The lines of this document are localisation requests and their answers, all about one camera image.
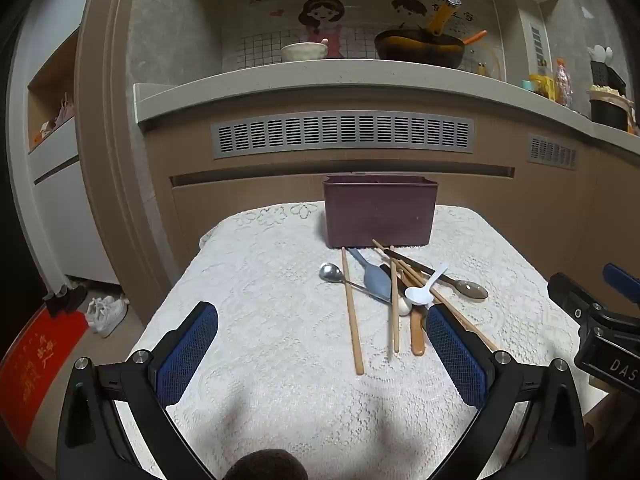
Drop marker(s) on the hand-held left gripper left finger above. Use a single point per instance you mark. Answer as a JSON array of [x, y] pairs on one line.
[[190, 350]]

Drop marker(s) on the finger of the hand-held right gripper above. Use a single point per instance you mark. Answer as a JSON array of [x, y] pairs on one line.
[[570, 292], [622, 280]]

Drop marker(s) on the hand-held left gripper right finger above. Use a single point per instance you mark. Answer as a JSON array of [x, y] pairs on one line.
[[456, 355]]

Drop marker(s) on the metal spoon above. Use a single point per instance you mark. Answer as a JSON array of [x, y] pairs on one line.
[[330, 272]]

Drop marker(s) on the purple plastic utensil container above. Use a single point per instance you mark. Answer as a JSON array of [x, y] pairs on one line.
[[375, 215]]

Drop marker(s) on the dark brown spoon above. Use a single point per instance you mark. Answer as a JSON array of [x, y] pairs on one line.
[[470, 290]]

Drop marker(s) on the white plastic spoon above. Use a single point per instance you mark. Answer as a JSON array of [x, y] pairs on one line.
[[419, 296]]

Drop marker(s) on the white sneakers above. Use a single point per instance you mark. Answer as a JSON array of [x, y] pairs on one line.
[[107, 315]]

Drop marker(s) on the white lace tablecloth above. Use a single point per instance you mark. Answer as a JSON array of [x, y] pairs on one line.
[[280, 310]]

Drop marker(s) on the blue-grey plastic spoon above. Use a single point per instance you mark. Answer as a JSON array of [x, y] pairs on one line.
[[377, 280]]

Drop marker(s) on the black shoes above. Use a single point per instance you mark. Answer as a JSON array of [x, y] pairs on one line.
[[65, 300]]

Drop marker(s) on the small grey vent grille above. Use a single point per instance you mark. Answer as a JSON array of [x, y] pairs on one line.
[[552, 151]]

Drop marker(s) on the red door mat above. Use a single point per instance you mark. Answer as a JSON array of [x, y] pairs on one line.
[[40, 360]]

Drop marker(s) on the black round bucket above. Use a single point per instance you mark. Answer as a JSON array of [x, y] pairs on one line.
[[607, 112]]

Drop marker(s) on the wooden kitchen cabinet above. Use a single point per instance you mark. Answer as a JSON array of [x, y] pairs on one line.
[[250, 185]]

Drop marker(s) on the white shelf cabinet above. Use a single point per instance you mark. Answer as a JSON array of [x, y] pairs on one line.
[[60, 200]]

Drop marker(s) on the black utensil holder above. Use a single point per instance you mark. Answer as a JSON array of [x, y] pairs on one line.
[[607, 77]]

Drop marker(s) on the clear plastic bottle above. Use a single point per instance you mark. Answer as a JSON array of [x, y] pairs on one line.
[[564, 82]]

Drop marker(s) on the large grey vent grille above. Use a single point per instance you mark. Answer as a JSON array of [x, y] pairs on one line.
[[340, 135]]

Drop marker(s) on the grey kitchen countertop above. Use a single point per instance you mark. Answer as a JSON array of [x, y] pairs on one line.
[[300, 85]]

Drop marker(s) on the white ceramic bowl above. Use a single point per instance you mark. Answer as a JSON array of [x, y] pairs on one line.
[[302, 52]]

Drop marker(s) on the boy wall sticker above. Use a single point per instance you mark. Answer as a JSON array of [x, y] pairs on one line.
[[407, 10]]

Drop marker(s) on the girl wall sticker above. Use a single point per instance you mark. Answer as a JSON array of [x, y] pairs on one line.
[[320, 15]]

